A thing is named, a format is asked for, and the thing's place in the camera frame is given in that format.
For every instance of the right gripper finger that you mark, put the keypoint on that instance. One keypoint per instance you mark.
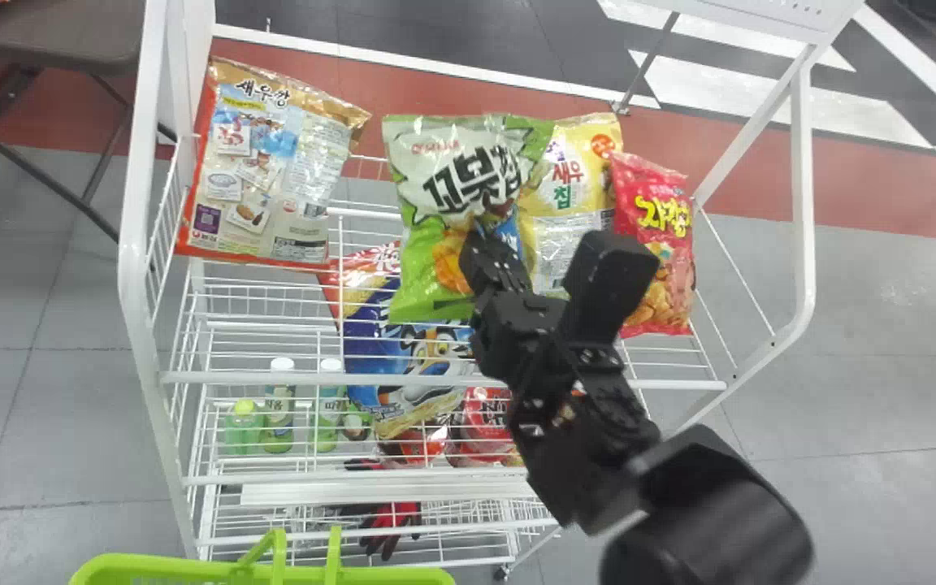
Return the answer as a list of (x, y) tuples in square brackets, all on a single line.
[(494, 264)]

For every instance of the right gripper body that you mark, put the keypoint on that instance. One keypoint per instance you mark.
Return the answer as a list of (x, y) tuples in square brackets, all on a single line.
[(517, 333)]

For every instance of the green snack packet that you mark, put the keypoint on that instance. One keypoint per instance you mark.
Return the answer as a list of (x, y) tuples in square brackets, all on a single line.
[(444, 175)]

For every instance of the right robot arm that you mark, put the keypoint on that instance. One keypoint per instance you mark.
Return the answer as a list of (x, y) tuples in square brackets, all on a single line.
[(679, 504)]

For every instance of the red noodle cup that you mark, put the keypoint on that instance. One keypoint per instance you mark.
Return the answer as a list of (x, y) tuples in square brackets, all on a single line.
[(484, 426)]

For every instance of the yellow snack packet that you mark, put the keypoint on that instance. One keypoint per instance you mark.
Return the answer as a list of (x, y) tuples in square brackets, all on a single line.
[(569, 191)]

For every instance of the blue cereal bag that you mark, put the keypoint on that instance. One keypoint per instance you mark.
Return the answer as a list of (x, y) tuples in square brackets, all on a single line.
[(403, 349)]

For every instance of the red snack packet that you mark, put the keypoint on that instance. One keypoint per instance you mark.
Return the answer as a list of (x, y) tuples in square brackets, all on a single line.
[(663, 219)]

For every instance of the white capped green bottle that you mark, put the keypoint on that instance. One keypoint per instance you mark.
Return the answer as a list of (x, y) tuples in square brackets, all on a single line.
[(328, 406), (279, 406)]

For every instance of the red and black gloves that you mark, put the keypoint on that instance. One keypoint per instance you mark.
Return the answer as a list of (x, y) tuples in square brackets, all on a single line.
[(387, 520)]

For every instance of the orange and white snack packet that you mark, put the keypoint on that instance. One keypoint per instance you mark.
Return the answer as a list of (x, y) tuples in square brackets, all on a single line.
[(261, 171)]

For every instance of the small green bottle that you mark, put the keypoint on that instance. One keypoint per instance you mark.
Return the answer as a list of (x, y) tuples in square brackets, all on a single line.
[(242, 426)]

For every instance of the green basket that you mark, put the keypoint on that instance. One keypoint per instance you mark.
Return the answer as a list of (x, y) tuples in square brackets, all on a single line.
[(192, 571)]

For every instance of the dark side table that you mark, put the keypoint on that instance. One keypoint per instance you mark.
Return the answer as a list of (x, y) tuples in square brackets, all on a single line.
[(37, 32)]

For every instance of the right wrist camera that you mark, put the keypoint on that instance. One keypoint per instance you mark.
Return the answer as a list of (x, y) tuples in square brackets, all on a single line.
[(608, 280)]

